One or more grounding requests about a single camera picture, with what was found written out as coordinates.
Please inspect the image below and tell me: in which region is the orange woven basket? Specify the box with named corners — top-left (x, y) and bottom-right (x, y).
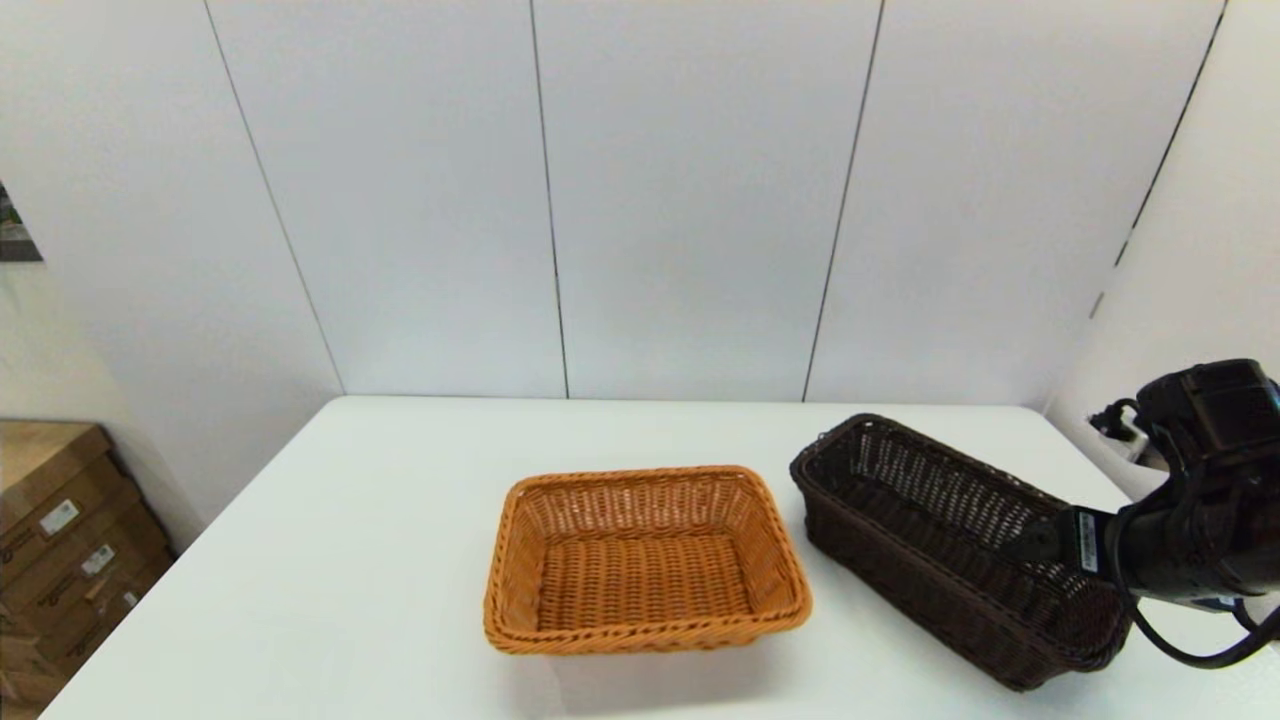
top-left (483, 464), bottom-right (813, 657)

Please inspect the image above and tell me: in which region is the dark brown woven basket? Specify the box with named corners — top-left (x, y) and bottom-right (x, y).
top-left (789, 412), bottom-right (1141, 693)

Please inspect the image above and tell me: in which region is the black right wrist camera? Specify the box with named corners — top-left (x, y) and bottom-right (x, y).
top-left (1135, 358), bottom-right (1280, 471)

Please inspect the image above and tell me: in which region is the brown cardboard box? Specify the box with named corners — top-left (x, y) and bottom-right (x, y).
top-left (0, 505), bottom-right (166, 641)
top-left (0, 600), bottom-right (71, 711)
top-left (40, 550), bottom-right (179, 681)
top-left (0, 420), bottom-right (136, 591)

